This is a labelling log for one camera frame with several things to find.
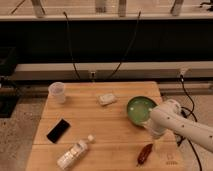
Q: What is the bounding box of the clear plastic bottle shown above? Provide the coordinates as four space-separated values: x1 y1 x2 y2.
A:
57 135 95 170

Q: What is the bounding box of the clear plastic cup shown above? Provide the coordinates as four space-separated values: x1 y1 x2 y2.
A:
48 82 66 104

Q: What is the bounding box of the black cable left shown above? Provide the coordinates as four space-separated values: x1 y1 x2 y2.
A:
62 11 82 81

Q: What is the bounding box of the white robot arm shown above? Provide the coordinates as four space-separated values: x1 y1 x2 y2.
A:
150 99 213 153

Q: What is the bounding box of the black box at left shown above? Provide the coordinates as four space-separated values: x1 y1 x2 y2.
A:
0 46 19 118

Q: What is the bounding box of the white sponge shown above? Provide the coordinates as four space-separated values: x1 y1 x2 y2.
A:
98 93 117 106

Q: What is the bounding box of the black rectangular sponge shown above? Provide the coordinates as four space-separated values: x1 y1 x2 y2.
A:
46 119 70 143

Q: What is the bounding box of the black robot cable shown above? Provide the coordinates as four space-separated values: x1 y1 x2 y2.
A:
174 75 204 171

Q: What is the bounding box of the black cable right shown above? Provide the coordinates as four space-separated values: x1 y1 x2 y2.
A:
105 10 142 81

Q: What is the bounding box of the green bowl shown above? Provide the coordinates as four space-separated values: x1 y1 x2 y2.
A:
126 96 157 126

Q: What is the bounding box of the wall power outlet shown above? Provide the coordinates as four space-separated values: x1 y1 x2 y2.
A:
89 71 96 82

